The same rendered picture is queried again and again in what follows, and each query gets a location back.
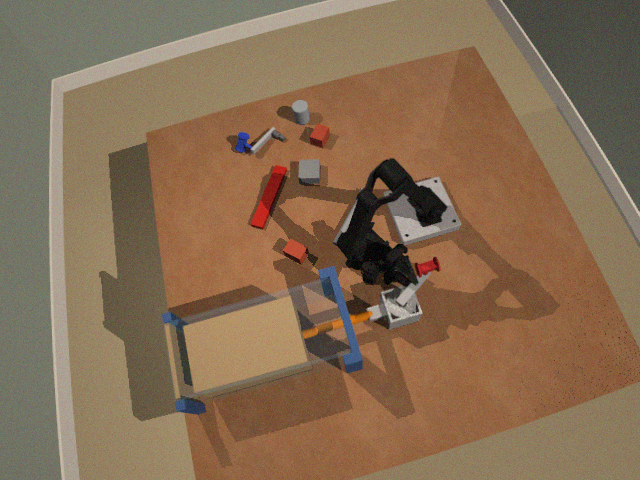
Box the red rectangular bar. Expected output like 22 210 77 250
251 165 287 229

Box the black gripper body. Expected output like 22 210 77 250
369 240 408 285

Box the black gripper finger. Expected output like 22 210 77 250
391 255 418 286
390 273 411 288

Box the crank handle with blue knob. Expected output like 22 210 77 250
235 127 285 155

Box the red cube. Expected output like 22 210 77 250
283 239 309 265
310 123 330 149

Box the grey cylinder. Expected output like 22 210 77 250
292 100 310 125

